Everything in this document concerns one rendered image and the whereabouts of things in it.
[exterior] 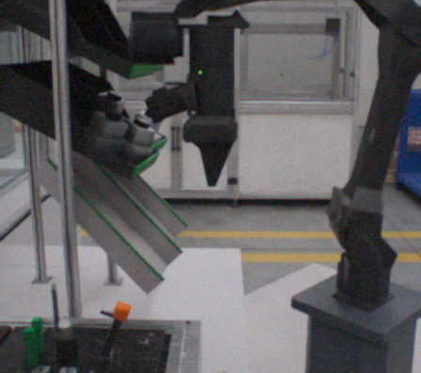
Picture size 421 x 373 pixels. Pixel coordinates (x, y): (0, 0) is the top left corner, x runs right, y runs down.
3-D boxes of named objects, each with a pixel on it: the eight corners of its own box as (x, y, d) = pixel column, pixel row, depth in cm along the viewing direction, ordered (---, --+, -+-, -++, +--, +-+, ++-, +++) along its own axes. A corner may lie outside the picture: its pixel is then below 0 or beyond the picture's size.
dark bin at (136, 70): (153, 74, 98) (170, 36, 96) (129, 80, 85) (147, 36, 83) (21, 9, 100) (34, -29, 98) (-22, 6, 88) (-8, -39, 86)
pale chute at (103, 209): (167, 265, 106) (183, 251, 105) (147, 295, 93) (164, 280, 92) (66, 159, 105) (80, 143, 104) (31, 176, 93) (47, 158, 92)
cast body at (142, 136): (148, 164, 98) (163, 130, 96) (129, 163, 94) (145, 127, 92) (120, 142, 103) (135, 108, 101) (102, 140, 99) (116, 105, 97)
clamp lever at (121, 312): (114, 350, 75) (132, 304, 73) (111, 359, 73) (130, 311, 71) (88, 341, 74) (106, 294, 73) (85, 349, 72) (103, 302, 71)
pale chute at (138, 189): (174, 238, 121) (188, 225, 119) (157, 261, 108) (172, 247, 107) (85, 145, 120) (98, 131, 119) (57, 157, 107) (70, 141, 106)
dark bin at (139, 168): (155, 163, 102) (171, 127, 99) (132, 180, 89) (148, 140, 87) (25, 96, 104) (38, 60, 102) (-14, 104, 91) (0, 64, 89)
